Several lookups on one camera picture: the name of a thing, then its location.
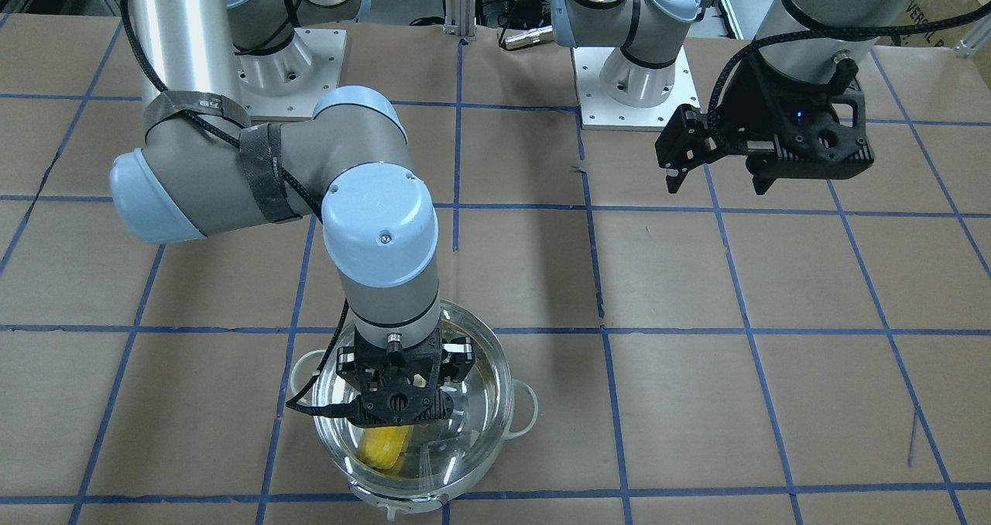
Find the aluminium frame post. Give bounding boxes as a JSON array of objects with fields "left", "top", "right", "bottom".
[{"left": 442, "top": 0, "right": 477, "bottom": 41}]

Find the black power adapter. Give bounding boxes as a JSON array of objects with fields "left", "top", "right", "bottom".
[{"left": 498, "top": 0, "right": 550, "bottom": 30}]

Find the black braided cable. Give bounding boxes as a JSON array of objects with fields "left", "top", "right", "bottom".
[
  {"left": 120, "top": 0, "right": 388, "bottom": 419},
  {"left": 708, "top": 2, "right": 991, "bottom": 142}
]

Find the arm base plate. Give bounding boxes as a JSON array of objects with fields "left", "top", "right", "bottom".
[
  {"left": 572, "top": 46, "right": 701, "bottom": 131},
  {"left": 236, "top": 29, "right": 348, "bottom": 123}
]

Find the yellow toy corn cob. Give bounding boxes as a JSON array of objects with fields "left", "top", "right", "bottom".
[{"left": 358, "top": 425, "right": 415, "bottom": 476}]

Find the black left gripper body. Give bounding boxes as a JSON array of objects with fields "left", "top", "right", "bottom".
[{"left": 655, "top": 46, "right": 876, "bottom": 180}]

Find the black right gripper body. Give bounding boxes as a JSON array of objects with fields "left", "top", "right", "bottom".
[{"left": 334, "top": 327, "right": 475, "bottom": 427}]

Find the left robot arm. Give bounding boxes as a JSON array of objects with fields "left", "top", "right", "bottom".
[{"left": 550, "top": 0, "right": 907, "bottom": 194}]

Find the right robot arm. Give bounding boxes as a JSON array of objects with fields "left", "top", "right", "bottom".
[{"left": 109, "top": 0, "right": 475, "bottom": 427}]

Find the grey toy cooking pot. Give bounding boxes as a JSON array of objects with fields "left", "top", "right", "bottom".
[{"left": 314, "top": 342, "right": 533, "bottom": 520}]

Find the silver metal connector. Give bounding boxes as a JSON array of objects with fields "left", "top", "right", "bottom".
[{"left": 500, "top": 26, "right": 554, "bottom": 51}]

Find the cardboard box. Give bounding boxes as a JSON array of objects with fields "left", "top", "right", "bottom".
[{"left": 894, "top": 0, "right": 989, "bottom": 48}]

